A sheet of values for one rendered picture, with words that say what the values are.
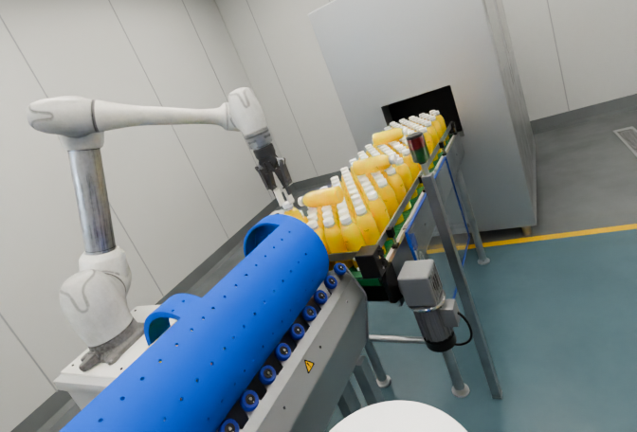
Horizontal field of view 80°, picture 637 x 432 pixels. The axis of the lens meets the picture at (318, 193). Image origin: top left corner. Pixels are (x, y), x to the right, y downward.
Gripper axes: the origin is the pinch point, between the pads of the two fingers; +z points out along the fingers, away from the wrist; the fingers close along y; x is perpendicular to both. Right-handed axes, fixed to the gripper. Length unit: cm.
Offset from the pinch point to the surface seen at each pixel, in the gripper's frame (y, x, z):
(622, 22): 157, 419, 28
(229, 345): 23, -64, 9
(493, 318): 40, 77, 122
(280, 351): 20, -50, 25
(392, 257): 32.0, 3.9, 32.3
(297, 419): 24, -58, 39
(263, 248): 17.7, -37.4, 1.2
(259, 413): 21, -64, 30
